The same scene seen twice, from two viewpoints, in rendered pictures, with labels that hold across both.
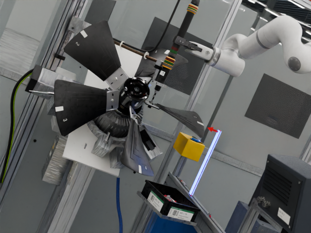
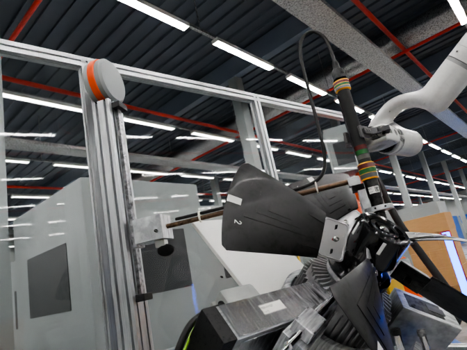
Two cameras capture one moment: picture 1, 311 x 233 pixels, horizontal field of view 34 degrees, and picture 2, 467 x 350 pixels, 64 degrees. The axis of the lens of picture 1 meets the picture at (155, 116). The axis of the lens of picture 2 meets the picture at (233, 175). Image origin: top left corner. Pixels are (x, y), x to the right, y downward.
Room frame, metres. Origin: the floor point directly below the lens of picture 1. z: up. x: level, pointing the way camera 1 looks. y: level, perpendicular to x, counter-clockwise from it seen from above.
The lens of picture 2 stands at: (1.47, 0.75, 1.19)
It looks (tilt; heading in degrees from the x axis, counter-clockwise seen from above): 15 degrees up; 335
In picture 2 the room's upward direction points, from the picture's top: 12 degrees counter-clockwise
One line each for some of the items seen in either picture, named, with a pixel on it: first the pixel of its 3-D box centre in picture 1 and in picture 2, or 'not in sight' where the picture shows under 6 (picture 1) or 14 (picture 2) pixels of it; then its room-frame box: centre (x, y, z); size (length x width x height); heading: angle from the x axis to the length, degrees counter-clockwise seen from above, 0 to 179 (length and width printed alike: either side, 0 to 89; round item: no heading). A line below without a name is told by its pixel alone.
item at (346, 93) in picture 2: (180, 35); (354, 126); (2.19, 0.04, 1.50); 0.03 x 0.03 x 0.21
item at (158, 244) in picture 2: not in sight; (165, 247); (2.55, 0.51, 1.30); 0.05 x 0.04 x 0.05; 52
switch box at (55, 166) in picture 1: (58, 158); not in sight; (2.44, 0.35, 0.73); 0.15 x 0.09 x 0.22; 17
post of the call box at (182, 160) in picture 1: (180, 165); not in sight; (2.58, -0.22, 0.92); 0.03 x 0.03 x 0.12; 17
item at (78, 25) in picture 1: (79, 27); (151, 230); (2.58, 0.53, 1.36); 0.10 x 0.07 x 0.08; 52
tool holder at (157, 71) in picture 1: (161, 74); (370, 193); (2.20, 0.05, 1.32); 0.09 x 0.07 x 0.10; 52
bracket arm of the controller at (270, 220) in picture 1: (269, 215); not in sight; (1.69, -0.49, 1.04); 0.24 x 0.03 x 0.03; 17
